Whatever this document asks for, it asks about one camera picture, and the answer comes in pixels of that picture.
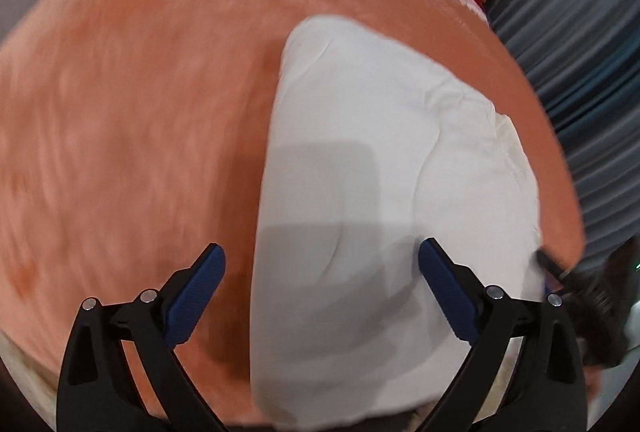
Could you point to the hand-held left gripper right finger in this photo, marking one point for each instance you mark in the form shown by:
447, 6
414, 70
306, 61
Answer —
450, 292

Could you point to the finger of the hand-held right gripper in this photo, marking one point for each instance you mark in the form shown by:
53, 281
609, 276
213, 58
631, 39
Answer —
552, 264

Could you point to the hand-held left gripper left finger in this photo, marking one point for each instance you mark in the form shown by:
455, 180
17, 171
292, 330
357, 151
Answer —
197, 292

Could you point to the white quilted jacket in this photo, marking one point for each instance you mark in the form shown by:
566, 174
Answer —
390, 172

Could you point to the orange fleece blanket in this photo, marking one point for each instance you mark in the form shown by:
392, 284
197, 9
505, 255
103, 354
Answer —
140, 112

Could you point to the grey curtain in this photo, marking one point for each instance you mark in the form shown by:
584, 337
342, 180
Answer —
575, 62

